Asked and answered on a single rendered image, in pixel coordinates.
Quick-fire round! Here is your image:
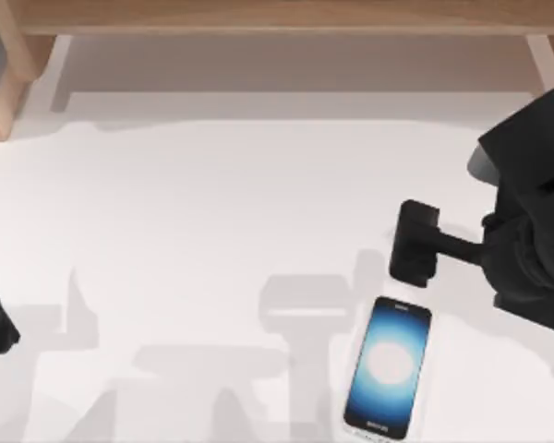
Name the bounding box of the pale grey rounded box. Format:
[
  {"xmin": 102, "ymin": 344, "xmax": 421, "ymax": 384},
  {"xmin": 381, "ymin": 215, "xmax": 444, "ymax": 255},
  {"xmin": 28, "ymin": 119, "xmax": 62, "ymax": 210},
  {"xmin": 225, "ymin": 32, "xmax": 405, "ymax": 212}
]
[{"xmin": 467, "ymin": 141, "xmax": 500, "ymax": 185}]

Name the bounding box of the black smartphone with blue screen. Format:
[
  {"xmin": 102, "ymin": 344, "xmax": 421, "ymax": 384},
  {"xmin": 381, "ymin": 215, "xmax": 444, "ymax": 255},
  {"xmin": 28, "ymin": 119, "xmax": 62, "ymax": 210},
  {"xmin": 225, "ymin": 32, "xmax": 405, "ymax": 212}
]
[{"xmin": 342, "ymin": 295, "xmax": 433, "ymax": 441}]

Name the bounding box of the wooden shelf unit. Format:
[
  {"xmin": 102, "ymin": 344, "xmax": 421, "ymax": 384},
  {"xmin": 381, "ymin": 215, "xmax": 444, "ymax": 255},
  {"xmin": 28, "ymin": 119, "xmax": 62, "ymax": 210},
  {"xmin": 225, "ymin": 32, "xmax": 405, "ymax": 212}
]
[{"xmin": 0, "ymin": 0, "xmax": 554, "ymax": 142}]

